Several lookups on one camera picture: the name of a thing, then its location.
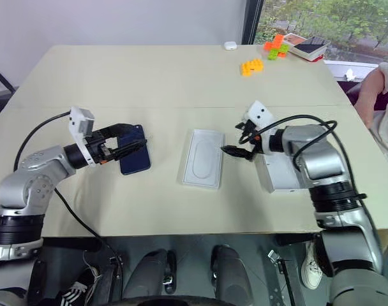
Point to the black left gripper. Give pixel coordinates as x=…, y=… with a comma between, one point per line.
x=99, y=148

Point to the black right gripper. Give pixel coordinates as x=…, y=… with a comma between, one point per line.
x=254, y=140

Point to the dark blue smartphone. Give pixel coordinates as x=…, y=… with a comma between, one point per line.
x=137, y=161

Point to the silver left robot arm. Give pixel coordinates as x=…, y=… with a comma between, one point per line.
x=37, y=178

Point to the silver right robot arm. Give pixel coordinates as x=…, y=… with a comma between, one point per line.
x=321, y=159

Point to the person's bare forearm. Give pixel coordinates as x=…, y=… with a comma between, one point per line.
x=369, y=92

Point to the white phone box lid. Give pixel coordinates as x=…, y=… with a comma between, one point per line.
x=202, y=159
x=280, y=175

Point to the white orange flat box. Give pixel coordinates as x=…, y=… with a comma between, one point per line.
x=293, y=39

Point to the yellow toy brick block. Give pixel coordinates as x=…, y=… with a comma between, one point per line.
x=252, y=67

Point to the white earbuds case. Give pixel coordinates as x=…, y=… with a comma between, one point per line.
x=231, y=46

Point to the green toy brick block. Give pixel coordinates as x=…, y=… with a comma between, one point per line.
x=278, y=52

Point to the orange toy brick block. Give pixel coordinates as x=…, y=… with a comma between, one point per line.
x=274, y=42

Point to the crumpled white tissue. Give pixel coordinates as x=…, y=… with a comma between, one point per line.
x=350, y=74

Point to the dark rounded shape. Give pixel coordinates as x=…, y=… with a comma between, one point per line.
x=149, y=274
x=230, y=271

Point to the white sneaker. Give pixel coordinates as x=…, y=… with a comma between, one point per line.
x=311, y=267

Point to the black white striped shoe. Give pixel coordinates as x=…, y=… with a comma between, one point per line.
x=76, y=288

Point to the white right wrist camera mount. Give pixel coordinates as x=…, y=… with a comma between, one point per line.
x=259, y=111

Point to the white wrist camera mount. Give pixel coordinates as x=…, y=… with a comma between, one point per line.
x=80, y=119
x=259, y=111

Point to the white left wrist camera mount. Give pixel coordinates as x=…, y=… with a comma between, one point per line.
x=80, y=119

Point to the dark window frame post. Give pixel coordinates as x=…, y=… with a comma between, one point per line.
x=253, y=20

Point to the metal clamp bracket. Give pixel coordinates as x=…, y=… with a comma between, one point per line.
x=273, y=256

